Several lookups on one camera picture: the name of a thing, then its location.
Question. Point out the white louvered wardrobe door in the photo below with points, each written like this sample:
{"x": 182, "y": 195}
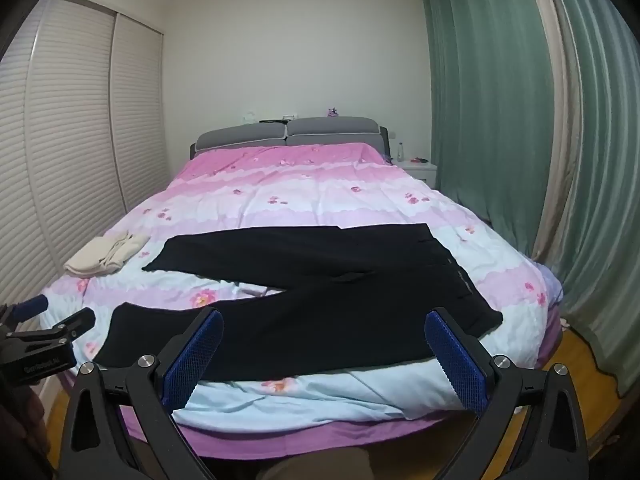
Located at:
{"x": 137, "y": 120}
{"x": 55, "y": 160}

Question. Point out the small purple toy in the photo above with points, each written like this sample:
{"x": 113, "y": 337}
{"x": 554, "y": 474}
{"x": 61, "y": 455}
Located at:
{"x": 332, "y": 112}

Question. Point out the black pants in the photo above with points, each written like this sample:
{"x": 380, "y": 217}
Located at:
{"x": 325, "y": 310}

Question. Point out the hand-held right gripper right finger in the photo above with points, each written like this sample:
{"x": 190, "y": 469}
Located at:
{"x": 456, "y": 364}

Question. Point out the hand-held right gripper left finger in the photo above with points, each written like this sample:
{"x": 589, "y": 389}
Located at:
{"x": 195, "y": 355}

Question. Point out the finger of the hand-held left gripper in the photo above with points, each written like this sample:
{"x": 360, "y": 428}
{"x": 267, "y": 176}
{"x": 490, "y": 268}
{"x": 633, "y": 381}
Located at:
{"x": 75, "y": 322}
{"x": 32, "y": 305}

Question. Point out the folded beige garment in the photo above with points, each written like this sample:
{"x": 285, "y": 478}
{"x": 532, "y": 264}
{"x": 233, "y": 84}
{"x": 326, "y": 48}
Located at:
{"x": 107, "y": 255}

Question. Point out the pink floral quilt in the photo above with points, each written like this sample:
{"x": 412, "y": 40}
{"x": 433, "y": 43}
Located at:
{"x": 300, "y": 190}

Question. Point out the white nightstand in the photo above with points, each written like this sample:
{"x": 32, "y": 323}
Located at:
{"x": 419, "y": 170}

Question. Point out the clear bottle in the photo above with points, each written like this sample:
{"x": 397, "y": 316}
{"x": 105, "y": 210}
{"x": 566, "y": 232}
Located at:
{"x": 399, "y": 152}

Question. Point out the beige curtain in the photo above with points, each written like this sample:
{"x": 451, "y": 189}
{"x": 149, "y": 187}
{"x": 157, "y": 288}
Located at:
{"x": 560, "y": 110}

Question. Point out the grey padded headboard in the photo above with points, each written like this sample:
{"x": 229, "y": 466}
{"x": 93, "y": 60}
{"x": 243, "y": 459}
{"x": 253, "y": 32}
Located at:
{"x": 285, "y": 132}

